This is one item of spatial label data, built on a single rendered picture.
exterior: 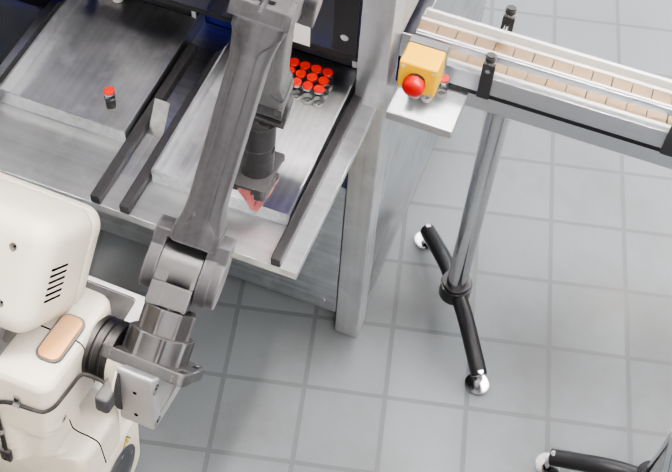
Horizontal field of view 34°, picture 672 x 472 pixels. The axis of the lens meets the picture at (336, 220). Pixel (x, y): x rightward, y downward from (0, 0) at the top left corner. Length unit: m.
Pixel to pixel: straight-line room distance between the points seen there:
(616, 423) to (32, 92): 1.58
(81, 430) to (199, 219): 0.48
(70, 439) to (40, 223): 0.49
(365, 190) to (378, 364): 0.63
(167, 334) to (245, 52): 0.37
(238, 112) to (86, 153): 0.75
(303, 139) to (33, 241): 0.82
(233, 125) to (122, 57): 0.87
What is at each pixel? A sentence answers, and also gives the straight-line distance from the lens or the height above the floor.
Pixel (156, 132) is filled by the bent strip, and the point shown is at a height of 0.89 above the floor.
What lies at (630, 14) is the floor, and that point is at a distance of 3.70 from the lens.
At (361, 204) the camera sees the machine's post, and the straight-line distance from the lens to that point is 2.34.
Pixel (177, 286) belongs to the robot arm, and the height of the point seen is 1.26.
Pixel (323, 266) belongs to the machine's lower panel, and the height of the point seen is 0.28.
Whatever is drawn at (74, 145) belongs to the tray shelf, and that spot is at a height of 0.88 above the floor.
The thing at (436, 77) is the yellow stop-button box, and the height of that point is 1.01.
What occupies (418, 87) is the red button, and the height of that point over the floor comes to 1.01.
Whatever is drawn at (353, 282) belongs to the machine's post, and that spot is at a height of 0.25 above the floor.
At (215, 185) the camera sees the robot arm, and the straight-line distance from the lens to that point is 1.37.
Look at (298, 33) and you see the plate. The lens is 2.03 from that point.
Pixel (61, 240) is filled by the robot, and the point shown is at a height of 1.36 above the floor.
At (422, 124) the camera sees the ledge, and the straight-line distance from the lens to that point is 2.08.
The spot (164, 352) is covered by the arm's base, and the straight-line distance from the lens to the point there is 1.41.
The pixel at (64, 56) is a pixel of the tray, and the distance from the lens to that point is 2.21.
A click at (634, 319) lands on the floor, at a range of 2.98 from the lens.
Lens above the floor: 2.46
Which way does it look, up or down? 55 degrees down
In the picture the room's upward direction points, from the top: 4 degrees clockwise
